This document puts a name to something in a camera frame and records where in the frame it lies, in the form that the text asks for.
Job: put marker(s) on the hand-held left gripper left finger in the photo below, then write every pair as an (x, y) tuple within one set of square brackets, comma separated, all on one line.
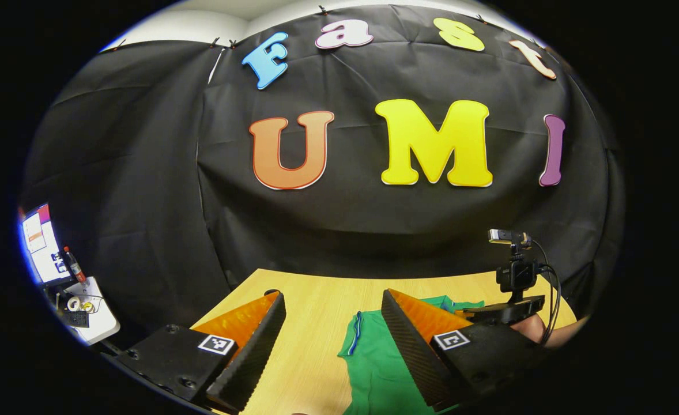
[(253, 357)]

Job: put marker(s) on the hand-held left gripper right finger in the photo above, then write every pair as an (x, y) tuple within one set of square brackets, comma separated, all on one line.
[(408, 351)]

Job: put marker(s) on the green T-shirt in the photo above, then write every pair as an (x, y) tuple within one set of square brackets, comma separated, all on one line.
[(374, 369)]

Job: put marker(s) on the black backdrop cloth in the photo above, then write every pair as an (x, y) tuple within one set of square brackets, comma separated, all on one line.
[(351, 219)]

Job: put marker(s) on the white side table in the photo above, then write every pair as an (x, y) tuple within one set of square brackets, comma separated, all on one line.
[(100, 323)]

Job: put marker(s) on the small black device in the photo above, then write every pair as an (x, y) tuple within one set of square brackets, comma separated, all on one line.
[(77, 319)]

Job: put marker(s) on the white tape roll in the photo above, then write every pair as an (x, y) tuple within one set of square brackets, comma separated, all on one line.
[(68, 304)]

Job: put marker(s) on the dark drink bottle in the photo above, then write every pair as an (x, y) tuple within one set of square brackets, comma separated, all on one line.
[(74, 268)]

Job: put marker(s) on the computer monitor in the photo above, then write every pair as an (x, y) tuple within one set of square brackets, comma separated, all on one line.
[(42, 248)]

